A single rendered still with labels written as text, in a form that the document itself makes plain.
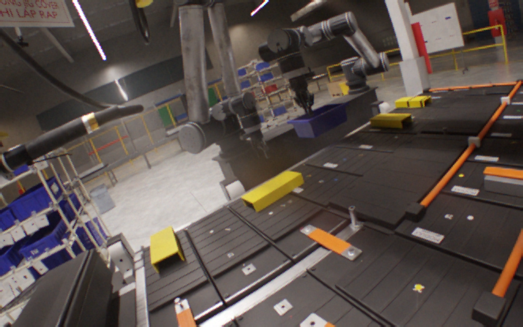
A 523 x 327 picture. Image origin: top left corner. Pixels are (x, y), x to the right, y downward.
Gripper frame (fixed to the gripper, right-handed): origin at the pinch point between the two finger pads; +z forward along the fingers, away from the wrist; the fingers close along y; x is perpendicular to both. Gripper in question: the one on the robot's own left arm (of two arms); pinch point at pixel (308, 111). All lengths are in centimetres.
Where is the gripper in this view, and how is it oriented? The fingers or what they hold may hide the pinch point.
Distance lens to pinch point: 115.0
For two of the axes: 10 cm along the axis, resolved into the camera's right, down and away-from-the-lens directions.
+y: 4.5, 1.0, -8.9
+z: 3.4, 9.0, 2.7
